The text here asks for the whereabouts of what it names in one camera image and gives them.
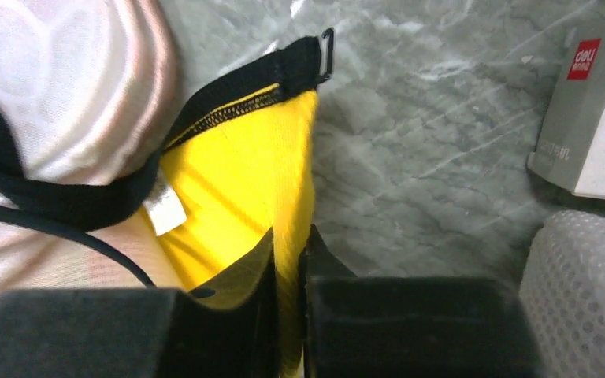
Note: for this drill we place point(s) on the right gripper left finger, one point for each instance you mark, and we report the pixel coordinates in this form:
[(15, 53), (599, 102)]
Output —
[(227, 327)]

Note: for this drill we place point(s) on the white mesh cylinder laundry bag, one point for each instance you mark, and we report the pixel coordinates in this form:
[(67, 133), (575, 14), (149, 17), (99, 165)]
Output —
[(563, 292)]

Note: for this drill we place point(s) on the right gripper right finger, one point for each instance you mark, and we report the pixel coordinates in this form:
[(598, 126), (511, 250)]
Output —
[(435, 326)]

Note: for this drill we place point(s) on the grey deli box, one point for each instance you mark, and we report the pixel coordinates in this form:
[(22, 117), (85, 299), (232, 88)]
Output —
[(570, 151)]

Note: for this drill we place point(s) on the yellow black bra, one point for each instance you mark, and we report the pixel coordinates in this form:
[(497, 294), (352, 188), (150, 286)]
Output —
[(235, 164)]

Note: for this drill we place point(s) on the floral pink laundry bag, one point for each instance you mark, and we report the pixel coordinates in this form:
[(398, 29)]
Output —
[(87, 89)]

